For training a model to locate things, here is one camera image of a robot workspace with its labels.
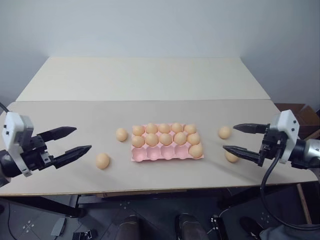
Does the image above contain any black table frame bar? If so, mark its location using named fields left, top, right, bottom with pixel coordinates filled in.
left=0, top=195, right=87, bottom=219

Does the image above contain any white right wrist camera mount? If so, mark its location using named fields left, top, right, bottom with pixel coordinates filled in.
left=271, top=109, right=300, bottom=165

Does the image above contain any brown cardboard box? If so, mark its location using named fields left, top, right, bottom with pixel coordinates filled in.
left=274, top=102, right=320, bottom=141

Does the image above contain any wooden table leg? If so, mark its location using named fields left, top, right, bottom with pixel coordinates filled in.
left=295, top=183, right=313, bottom=225

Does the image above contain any grey cloth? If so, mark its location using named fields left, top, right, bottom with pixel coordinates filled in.
left=259, top=223, right=320, bottom=240

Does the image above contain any pink egg tray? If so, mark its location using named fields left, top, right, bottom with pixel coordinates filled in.
left=130, top=123, right=205, bottom=164

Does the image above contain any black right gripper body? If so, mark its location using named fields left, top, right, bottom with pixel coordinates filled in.
left=257, top=123, right=285, bottom=166

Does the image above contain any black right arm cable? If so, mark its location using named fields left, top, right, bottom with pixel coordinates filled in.
left=259, top=133, right=316, bottom=230

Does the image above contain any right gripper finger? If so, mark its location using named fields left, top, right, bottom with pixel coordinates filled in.
left=232, top=123, right=268, bottom=135
left=222, top=145, right=262, bottom=166

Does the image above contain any grey tape strip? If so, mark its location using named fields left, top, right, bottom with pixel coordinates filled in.
left=50, top=216, right=67, bottom=237

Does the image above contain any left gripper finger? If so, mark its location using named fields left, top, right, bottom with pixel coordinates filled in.
left=50, top=144, right=93, bottom=169
left=36, top=126, right=78, bottom=144

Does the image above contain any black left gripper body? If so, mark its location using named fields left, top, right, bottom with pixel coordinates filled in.
left=20, top=134, right=55, bottom=173

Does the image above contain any dark rounded shape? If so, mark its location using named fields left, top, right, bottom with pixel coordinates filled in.
left=174, top=213, right=206, bottom=240
left=116, top=214, right=141, bottom=240

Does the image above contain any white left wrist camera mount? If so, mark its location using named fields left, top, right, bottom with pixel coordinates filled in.
left=2, top=111, right=35, bottom=178

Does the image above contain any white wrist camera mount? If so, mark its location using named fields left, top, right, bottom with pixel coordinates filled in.
left=271, top=109, right=300, bottom=165
left=2, top=111, right=35, bottom=178

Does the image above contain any small black floor box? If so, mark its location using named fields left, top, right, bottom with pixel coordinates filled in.
left=209, top=215, right=222, bottom=231

